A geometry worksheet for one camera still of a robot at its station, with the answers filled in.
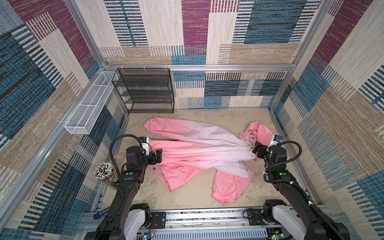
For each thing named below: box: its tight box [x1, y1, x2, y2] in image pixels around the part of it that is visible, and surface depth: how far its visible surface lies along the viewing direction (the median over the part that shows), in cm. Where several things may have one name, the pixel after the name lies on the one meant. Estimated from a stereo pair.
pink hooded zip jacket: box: [144, 117, 274, 204], surface depth 91 cm
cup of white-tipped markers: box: [93, 162, 114, 182], surface depth 73 cm
